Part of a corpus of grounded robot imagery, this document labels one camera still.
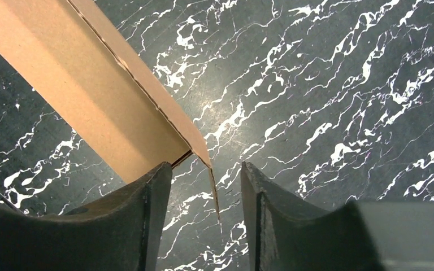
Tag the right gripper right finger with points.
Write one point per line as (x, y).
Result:
(284, 232)

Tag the brown cardboard box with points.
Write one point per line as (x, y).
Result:
(84, 68)

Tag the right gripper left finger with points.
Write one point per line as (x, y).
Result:
(120, 231)

